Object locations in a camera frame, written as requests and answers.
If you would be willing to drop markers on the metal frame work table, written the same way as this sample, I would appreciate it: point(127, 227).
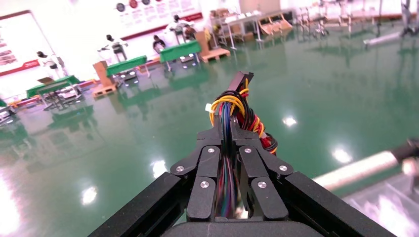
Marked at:
point(237, 27)

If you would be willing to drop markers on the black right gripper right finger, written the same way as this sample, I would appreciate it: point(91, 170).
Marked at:
point(262, 173)

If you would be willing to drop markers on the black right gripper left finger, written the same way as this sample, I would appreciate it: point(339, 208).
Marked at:
point(204, 170)

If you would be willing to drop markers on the black rail corner joint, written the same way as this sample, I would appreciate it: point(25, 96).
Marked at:
point(406, 150)

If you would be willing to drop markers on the person in dark clothes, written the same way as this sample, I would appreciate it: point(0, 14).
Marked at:
point(158, 44)

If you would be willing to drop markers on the green covered table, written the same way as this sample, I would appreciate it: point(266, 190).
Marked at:
point(180, 50)
point(126, 65)
point(52, 85)

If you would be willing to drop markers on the white padded rail pipe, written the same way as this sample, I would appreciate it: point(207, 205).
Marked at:
point(356, 170)

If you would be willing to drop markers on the clear plastic divided tray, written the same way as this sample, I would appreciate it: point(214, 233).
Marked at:
point(386, 209)

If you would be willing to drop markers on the wooden pallet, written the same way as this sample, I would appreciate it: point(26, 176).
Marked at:
point(104, 90)
point(216, 54)

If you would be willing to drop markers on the white wall notice board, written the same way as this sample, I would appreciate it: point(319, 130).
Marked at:
point(160, 13)

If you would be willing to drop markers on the white stand base beam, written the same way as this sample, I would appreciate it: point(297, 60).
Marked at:
point(381, 38)

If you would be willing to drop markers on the white robot with black head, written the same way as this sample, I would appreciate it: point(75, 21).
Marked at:
point(49, 62)
point(116, 47)
point(178, 27)

